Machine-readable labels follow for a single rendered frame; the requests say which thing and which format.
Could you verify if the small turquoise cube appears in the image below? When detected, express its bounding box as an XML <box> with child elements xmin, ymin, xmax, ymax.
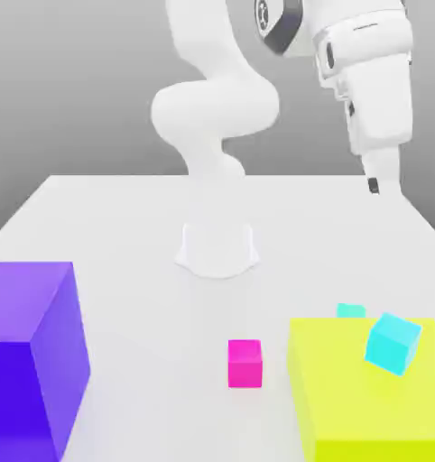
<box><xmin>336</xmin><ymin>302</ymin><xmax>367</xmax><ymax>319</ymax></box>

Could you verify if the small cyan cube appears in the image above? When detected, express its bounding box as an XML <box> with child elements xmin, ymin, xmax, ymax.
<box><xmin>364</xmin><ymin>311</ymin><xmax>423</xmax><ymax>377</ymax></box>

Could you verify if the large yellow box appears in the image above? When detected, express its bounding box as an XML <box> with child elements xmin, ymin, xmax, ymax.
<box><xmin>287</xmin><ymin>316</ymin><xmax>435</xmax><ymax>462</ymax></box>

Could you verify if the large purple box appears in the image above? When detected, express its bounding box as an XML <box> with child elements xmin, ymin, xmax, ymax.
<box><xmin>0</xmin><ymin>261</ymin><xmax>92</xmax><ymax>462</ymax></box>

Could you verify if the small magenta cube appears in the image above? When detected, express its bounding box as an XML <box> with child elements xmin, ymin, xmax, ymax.
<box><xmin>227</xmin><ymin>338</ymin><xmax>264</xmax><ymax>390</ymax></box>

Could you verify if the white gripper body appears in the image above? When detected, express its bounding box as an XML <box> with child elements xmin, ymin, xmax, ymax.
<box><xmin>343</xmin><ymin>54</ymin><xmax>414</xmax><ymax>155</ymax></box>

